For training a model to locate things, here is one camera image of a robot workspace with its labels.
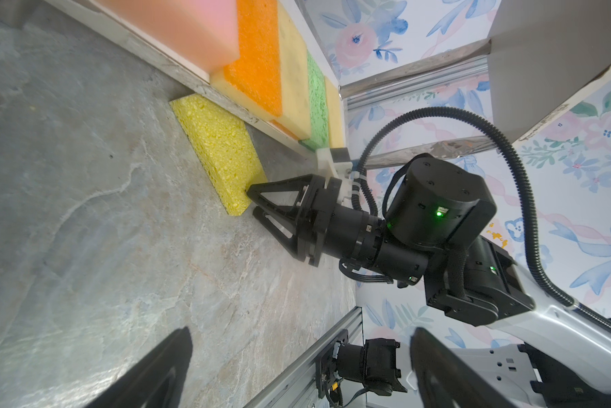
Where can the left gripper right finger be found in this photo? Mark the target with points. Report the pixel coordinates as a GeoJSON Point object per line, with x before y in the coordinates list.
{"type": "Point", "coordinates": [446, 381]}

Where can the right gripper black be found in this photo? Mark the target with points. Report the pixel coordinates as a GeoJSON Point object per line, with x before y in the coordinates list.
{"type": "Point", "coordinates": [434, 214]}

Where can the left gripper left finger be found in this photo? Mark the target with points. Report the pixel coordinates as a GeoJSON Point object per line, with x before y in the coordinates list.
{"type": "Point", "coordinates": [157, 380]}

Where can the green sponge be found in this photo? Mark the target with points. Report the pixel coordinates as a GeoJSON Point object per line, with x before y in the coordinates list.
{"type": "Point", "coordinates": [319, 113]}

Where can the yellow sponge bottom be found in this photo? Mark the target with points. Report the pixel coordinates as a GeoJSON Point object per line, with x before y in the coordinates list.
{"type": "Point", "coordinates": [294, 78]}

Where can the dark yellow sponge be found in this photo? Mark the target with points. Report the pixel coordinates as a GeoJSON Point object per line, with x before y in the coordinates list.
{"type": "Point", "coordinates": [337, 138]}

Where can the orange sponge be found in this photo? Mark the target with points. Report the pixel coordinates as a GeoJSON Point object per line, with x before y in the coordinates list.
{"type": "Point", "coordinates": [256, 74]}

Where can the pink sponge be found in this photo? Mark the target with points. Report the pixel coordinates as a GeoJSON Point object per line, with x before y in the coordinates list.
{"type": "Point", "coordinates": [202, 33]}

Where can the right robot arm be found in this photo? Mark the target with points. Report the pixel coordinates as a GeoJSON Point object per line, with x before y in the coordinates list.
{"type": "Point", "coordinates": [514, 299]}

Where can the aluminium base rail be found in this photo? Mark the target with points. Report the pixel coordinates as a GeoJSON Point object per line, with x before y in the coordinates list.
{"type": "Point", "coordinates": [296, 386]}

